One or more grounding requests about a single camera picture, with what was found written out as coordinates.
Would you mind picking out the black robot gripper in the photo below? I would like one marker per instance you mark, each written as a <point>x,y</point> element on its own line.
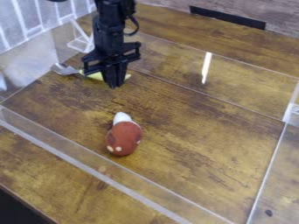
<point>112,24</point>

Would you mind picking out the green handled metal spoon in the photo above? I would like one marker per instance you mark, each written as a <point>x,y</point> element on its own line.
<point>64,70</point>

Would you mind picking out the red toy mushroom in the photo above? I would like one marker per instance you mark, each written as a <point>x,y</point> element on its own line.
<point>124,136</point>

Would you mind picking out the black strip on table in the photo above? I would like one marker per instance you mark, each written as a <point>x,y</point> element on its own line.
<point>229,17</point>

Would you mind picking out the clear acrylic triangular bracket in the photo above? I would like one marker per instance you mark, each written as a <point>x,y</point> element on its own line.
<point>83,41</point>

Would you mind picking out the clear acrylic enclosure wall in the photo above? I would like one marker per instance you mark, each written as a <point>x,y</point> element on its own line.
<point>218,159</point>

